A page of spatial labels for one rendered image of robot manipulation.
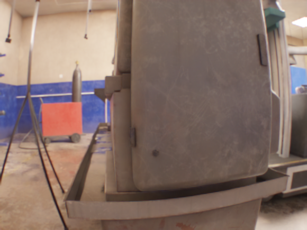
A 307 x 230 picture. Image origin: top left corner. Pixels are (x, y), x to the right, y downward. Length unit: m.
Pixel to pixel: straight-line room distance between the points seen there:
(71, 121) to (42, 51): 2.63
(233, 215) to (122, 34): 0.74
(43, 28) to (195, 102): 6.26
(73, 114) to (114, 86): 3.93
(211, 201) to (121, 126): 0.37
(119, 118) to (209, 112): 0.26
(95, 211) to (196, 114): 0.41
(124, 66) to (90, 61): 5.43
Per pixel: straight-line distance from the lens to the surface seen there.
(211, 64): 0.67
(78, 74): 4.77
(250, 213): 0.94
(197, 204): 0.75
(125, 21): 0.75
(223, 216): 0.86
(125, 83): 0.71
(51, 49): 6.43
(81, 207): 0.71
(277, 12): 1.79
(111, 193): 0.76
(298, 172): 1.83
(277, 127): 0.95
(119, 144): 0.71
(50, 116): 4.55
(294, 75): 3.10
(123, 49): 0.72
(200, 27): 0.69
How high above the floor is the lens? 0.75
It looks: 4 degrees down
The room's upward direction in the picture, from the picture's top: 1 degrees counter-clockwise
